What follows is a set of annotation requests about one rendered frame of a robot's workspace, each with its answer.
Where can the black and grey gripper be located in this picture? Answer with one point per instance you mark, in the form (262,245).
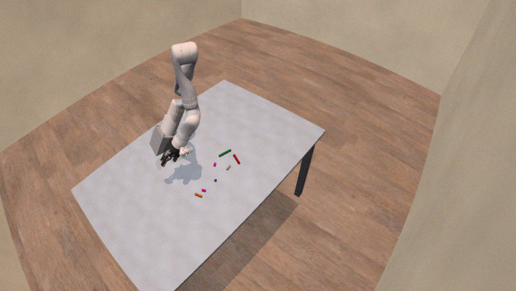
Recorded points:
(170,154)

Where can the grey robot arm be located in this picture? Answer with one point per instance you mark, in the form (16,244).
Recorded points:
(184,57)

